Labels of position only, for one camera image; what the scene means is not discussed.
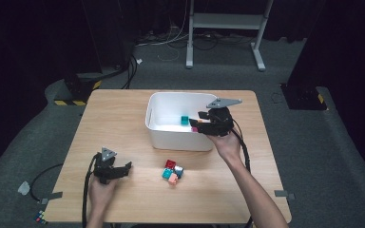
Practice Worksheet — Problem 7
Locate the person's left hand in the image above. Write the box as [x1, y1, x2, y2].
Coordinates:
[87, 174, 119, 207]

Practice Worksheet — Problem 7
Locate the person's right hand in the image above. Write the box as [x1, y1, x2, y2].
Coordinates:
[206, 126, 244, 166]

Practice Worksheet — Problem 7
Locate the black yellow-striped stand base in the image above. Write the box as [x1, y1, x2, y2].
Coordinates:
[53, 70, 103, 107]
[279, 83, 330, 112]

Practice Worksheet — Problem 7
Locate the white plastic bin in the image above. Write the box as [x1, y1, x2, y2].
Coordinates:
[144, 91, 221, 152]

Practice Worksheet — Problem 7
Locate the grey tape strip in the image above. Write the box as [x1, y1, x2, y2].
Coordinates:
[39, 191, 64, 205]
[274, 189, 297, 201]

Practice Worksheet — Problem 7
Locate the white tape lump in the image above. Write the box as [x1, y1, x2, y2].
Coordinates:
[16, 180, 31, 196]

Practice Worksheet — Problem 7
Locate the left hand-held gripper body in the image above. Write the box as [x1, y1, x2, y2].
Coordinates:
[90, 146, 125, 185]

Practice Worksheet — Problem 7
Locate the right hand-held gripper cable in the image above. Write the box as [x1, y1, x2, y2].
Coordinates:
[231, 126, 255, 228]

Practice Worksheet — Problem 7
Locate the white floor cable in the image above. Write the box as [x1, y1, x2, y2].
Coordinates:
[134, 0, 192, 63]

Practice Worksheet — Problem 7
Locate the hand-held gripper cable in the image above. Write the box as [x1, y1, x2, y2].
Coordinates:
[81, 155, 97, 228]
[231, 126, 255, 228]

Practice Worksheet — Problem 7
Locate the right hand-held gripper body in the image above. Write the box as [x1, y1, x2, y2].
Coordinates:
[205, 97, 243, 138]

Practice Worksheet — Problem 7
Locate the white metal stand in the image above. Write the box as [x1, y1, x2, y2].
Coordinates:
[185, 0, 275, 72]

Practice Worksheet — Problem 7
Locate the left hand-held gripper cable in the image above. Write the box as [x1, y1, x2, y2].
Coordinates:
[81, 155, 97, 228]

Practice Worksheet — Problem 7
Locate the black cable loop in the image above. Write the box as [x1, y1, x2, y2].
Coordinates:
[29, 162, 65, 202]

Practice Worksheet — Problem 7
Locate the black curtain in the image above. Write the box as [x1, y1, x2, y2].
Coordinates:
[0, 0, 134, 188]
[286, 0, 365, 183]

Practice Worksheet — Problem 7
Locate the black floor cable bundle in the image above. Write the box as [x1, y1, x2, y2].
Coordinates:
[121, 54, 140, 90]

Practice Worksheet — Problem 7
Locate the small colourful puzzle cube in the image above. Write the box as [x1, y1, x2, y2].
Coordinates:
[33, 210, 48, 226]

